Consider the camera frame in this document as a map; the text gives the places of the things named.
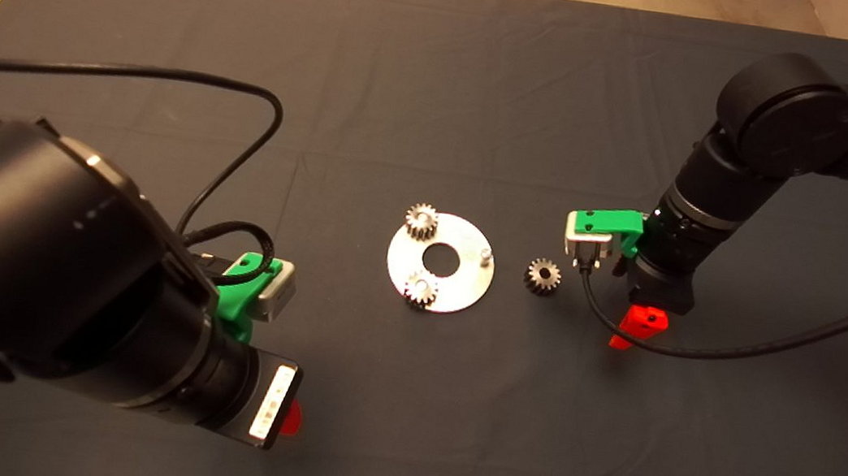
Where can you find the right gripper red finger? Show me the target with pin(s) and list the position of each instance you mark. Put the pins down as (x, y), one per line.
(642, 320)

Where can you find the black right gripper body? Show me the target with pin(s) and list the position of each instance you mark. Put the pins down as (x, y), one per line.
(663, 290)

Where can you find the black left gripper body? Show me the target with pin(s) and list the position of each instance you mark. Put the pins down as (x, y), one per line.
(264, 397)

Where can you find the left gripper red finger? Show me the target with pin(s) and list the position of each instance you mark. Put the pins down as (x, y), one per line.
(292, 419)

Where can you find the small steel spur gear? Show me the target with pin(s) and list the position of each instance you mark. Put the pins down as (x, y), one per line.
(421, 290)
(542, 276)
(421, 221)

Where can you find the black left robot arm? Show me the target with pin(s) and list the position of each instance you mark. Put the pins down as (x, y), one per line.
(21, 250)

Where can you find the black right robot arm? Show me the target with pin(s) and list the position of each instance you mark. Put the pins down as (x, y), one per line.
(784, 113)

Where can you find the round metal carrier plate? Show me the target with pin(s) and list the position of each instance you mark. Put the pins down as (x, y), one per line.
(462, 288)

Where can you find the dark grey table cloth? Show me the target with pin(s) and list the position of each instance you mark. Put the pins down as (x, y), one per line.
(452, 397)

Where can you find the green right camera mount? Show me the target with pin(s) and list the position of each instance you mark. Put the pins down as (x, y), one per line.
(615, 220)

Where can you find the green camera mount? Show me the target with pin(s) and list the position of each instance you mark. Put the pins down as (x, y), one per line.
(615, 220)
(241, 292)

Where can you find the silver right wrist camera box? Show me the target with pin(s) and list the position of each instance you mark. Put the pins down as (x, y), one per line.
(584, 238)

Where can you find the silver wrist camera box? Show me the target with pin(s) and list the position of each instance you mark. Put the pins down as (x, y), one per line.
(277, 292)
(584, 238)

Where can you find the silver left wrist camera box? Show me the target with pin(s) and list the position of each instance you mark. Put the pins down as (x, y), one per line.
(277, 292)

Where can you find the green left camera mount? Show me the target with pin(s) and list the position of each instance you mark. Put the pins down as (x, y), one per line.
(241, 292)

